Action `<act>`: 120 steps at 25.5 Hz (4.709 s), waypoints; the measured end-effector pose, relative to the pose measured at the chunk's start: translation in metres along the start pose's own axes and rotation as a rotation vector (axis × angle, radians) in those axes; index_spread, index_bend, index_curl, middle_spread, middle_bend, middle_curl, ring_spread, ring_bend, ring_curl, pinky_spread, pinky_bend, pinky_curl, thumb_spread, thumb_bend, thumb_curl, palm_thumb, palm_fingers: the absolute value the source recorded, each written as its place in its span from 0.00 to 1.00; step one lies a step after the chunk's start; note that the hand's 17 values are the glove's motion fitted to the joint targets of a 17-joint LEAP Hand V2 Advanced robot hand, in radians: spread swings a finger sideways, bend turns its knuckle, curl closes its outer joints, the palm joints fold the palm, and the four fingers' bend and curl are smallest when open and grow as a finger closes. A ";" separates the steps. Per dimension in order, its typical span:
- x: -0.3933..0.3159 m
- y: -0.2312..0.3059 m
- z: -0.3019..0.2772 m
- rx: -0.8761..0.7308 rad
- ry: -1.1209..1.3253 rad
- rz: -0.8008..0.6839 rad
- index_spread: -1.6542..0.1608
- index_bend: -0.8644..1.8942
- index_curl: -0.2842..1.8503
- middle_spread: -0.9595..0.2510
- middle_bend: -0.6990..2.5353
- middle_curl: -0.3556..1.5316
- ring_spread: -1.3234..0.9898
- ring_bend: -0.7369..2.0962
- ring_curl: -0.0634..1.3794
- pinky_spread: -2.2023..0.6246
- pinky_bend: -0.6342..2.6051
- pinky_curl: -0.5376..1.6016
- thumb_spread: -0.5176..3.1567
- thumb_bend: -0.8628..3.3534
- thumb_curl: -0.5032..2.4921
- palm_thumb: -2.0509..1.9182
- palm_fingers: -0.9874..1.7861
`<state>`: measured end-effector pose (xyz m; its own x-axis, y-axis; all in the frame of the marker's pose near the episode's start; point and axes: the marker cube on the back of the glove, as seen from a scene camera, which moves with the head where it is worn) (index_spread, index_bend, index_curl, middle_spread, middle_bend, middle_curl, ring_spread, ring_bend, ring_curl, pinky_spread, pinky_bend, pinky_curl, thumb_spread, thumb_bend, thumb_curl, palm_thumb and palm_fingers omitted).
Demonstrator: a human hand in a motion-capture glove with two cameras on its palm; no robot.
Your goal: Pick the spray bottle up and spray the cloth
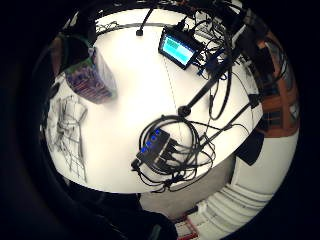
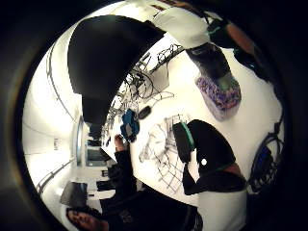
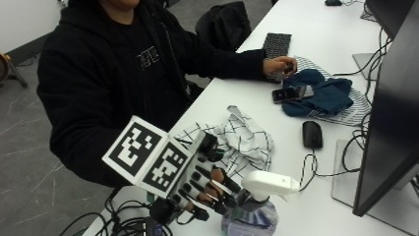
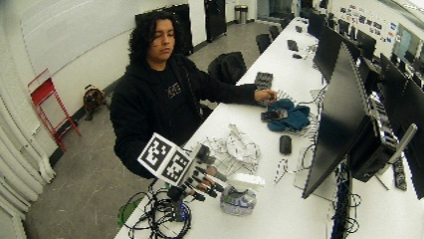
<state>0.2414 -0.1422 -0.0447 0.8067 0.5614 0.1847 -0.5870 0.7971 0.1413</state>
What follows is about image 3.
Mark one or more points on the clear spray bottle white head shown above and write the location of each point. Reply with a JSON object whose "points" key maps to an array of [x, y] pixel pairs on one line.
{"points": [[267, 187]]}

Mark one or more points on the black keyboard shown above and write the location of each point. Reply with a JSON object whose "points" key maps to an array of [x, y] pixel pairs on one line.
{"points": [[277, 46]]}

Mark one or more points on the black smartphone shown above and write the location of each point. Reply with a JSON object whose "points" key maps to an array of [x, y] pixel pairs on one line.
{"points": [[291, 93]]}

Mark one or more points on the dark blue cloth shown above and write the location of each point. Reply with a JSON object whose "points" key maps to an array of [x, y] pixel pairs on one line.
{"points": [[325, 95]]}

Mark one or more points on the white black checked cloth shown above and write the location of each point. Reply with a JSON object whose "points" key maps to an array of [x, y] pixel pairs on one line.
{"points": [[247, 141]]}

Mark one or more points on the grey flat device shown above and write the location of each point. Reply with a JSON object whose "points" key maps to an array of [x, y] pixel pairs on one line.
{"points": [[365, 64]]}

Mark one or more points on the white cube of black markers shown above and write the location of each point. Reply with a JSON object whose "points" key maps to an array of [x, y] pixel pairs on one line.
{"points": [[148, 154]]}

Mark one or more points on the white grey striped cloth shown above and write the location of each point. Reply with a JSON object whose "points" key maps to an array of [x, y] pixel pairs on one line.
{"points": [[349, 113]]}

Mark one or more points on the small dark computer mouse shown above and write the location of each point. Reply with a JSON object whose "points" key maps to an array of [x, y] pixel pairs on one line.
{"points": [[333, 2]]}

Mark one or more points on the black computer mouse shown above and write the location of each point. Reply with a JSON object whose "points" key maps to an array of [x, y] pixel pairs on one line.
{"points": [[313, 134]]}

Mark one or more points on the grey monitor stand base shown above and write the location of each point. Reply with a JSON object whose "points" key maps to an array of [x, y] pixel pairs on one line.
{"points": [[345, 177]]}

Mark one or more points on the large black monitor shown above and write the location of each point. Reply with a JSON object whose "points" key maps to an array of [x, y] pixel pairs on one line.
{"points": [[389, 124]]}

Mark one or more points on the the person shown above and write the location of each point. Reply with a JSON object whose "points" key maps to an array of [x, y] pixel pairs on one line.
{"points": [[100, 82]]}

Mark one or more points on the wooden stool with black legs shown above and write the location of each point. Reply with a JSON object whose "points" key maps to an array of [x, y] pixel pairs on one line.
{"points": [[7, 69]]}

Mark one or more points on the black palm camera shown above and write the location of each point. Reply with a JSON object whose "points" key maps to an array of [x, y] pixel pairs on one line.
{"points": [[212, 147], [166, 209]]}

